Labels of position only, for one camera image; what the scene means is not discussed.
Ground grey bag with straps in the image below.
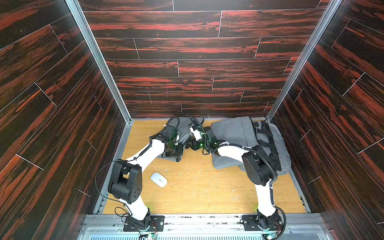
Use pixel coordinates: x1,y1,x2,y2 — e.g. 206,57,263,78
253,121,292,176

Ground grey laptop bag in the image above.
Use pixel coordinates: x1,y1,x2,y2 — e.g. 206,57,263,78
158,117,194,162

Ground right aluminium corner post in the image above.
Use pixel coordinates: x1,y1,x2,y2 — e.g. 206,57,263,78
266,0,342,122

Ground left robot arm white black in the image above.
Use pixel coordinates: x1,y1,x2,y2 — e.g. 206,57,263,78
108,117,184,231

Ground left white mouse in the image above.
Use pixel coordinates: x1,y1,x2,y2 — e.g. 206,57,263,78
150,172,168,188

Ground front aluminium rail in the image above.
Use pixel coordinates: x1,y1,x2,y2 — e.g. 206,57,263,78
78,214,336,240

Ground left aluminium corner post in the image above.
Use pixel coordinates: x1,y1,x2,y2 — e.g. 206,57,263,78
65,0,132,124

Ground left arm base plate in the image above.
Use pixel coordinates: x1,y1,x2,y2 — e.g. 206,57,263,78
123,216,165,232

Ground aluminium corner post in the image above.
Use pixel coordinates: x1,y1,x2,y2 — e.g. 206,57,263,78
266,0,342,122
65,0,132,124

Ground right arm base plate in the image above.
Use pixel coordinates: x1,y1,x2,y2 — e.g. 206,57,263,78
240,215,285,232

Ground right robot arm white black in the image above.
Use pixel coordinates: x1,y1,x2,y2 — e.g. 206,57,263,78
187,117,291,237

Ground grey laptop sleeve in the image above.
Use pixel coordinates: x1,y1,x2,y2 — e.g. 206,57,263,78
211,117,258,172

